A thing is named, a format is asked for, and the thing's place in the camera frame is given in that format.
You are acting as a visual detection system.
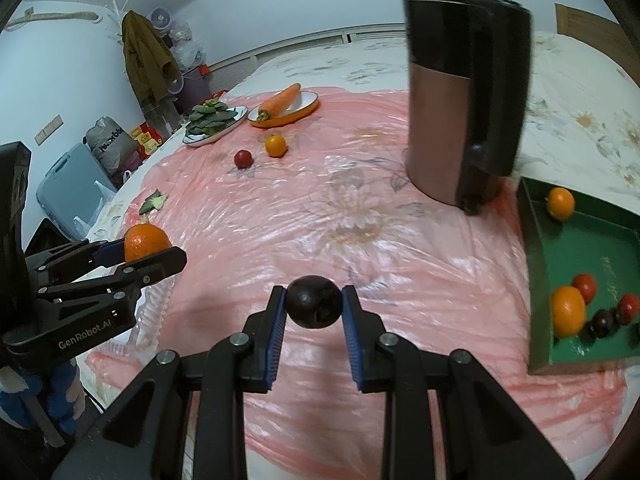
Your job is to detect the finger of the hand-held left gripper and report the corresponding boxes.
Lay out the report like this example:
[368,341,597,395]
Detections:
[37,246,188,312]
[25,240,128,281]

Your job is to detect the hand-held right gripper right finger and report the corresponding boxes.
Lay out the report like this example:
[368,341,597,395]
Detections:
[341,285,576,480]

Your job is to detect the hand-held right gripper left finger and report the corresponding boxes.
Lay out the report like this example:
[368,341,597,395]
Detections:
[50,285,288,480]

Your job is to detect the large orange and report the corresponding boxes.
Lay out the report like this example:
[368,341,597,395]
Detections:
[123,224,172,263]

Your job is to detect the dark plum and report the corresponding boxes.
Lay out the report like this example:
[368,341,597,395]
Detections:
[588,308,617,339]
[285,275,345,330]

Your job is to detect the medium orange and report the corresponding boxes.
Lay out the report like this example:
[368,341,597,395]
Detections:
[550,285,587,339]

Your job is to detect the green tray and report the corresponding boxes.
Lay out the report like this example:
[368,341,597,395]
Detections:
[516,176,640,376]

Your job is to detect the large red apple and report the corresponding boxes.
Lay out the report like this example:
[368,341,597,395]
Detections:
[571,273,598,305]

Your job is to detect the person's left hand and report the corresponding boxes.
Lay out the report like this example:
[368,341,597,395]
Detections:
[0,357,85,433]

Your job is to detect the white plastic bag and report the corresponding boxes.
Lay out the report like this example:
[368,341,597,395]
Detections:
[74,180,118,233]

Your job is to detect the grey blue storage bin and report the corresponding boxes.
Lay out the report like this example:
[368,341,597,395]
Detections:
[37,142,118,241]

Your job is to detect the pink plastic sheet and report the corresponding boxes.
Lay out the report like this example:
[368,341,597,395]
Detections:
[85,85,628,463]

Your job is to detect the grey printed bag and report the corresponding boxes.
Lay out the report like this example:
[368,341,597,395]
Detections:
[85,116,138,176]

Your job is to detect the red yellow box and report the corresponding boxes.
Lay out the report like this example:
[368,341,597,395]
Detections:
[129,122,166,158]

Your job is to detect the white dark-rimmed plate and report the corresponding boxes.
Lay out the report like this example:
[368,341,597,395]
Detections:
[182,105,249,148]

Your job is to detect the pile of bok choy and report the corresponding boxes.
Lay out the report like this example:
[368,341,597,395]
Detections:
[184,100,240,138]

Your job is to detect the purple bin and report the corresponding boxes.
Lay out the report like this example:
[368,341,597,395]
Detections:
[172,67,211,111]

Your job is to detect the brown jacket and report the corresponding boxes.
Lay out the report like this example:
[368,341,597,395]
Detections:
[121,10,178,103]

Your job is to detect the carrot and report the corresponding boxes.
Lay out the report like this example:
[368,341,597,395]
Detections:
[257,83,302,123]

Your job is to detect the orange-rimmed white plate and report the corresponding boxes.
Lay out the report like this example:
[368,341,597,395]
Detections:
[247,91,321,128]

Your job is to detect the clear plastic bags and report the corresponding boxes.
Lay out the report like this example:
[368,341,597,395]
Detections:
[170,20,206,68]

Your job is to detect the floral bedsheet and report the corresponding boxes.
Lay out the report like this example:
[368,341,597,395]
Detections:
[75,30,640,480]

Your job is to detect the wooden board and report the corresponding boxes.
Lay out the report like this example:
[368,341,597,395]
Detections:
[555,4,636,81]

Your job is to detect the wall socket plate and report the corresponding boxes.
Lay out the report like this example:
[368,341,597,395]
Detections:
[35,116,63,143]

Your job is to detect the white bed rail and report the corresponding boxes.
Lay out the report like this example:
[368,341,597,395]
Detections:
[202,24,408,98]

